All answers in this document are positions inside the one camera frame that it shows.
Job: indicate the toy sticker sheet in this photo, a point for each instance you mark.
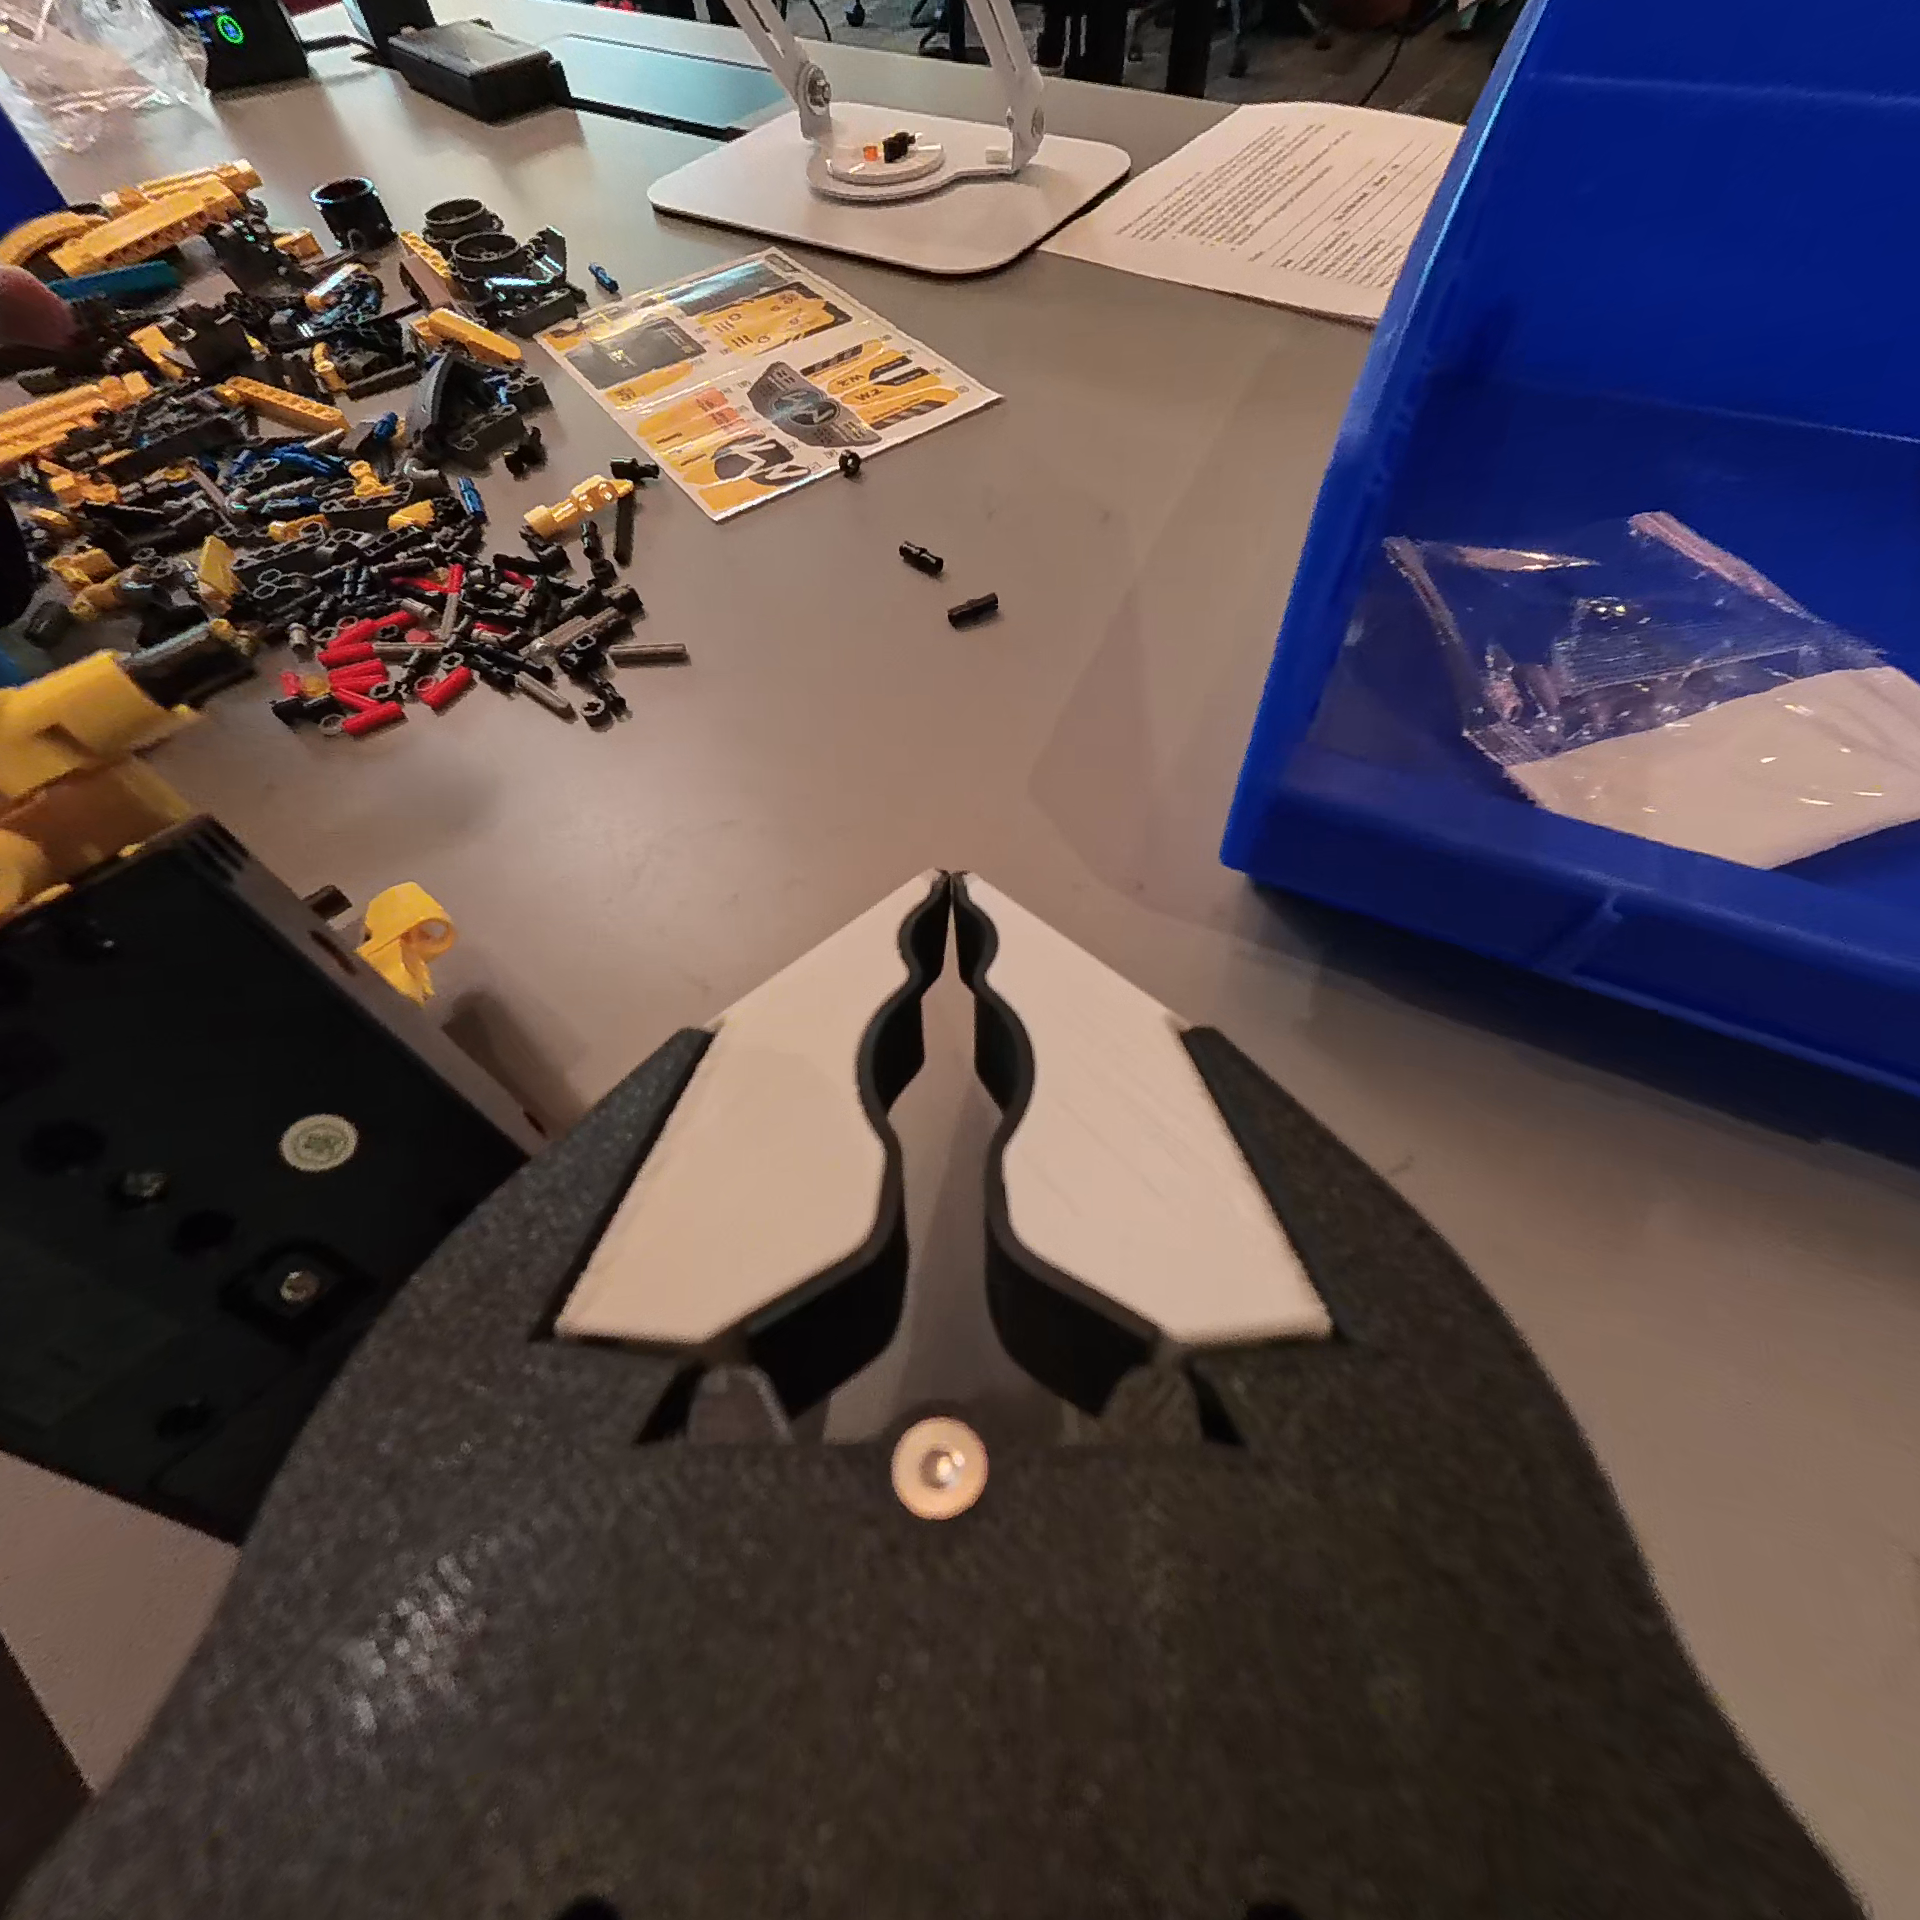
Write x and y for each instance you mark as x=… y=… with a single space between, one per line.
x=780 y=375

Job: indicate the blue plastic bin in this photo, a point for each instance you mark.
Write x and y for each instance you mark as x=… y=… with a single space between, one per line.
x=1440 y=452

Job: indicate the pile of toy building pieces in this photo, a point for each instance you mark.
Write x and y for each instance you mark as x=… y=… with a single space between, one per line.
x=300 y=524

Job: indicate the crumpled clear plastic bag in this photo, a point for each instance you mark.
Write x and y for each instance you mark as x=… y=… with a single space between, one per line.
x=89 y=77

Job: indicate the black device with green light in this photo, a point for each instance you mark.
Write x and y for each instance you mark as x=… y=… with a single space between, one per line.
x=233 y=37

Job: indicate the person's left hand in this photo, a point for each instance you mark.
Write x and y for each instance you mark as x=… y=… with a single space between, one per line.
x=31 y=312

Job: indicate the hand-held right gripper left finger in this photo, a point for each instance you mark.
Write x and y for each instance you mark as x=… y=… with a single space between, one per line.
x=734 y=1184

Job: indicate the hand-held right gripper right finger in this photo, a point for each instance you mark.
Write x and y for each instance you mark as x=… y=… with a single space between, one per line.
x=1141 y=1171

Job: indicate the white desk stand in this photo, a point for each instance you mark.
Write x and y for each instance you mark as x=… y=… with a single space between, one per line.
x=720 y=196

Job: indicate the printed white paper sheet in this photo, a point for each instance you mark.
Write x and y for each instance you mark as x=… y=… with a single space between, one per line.
x=1277 y=196

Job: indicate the black rectangular box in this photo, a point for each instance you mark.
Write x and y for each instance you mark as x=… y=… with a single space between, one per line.
x=464 y=68

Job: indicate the yellow toy building model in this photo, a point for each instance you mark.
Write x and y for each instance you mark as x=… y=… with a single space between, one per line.
x=77 y=735

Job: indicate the white paper slip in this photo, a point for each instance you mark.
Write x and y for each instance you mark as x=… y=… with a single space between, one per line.
x=1725 y=765

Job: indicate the yellow toy connector piece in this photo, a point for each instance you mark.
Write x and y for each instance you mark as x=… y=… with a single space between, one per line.
x=406 y=933

